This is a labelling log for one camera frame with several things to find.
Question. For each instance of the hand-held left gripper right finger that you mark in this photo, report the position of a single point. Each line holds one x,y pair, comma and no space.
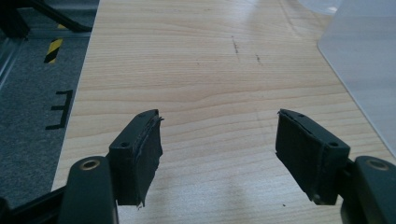
308,155

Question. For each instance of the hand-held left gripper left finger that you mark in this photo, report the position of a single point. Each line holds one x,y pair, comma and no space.
134,161

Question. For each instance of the black floor tape mark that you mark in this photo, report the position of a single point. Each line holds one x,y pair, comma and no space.
60,109

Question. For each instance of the translucent plastic container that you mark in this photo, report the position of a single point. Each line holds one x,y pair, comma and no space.
364,62

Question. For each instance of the yellow black striped tape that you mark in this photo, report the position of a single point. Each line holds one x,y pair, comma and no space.
53,50

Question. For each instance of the black metal stand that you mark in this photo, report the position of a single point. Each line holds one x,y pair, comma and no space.
37,17

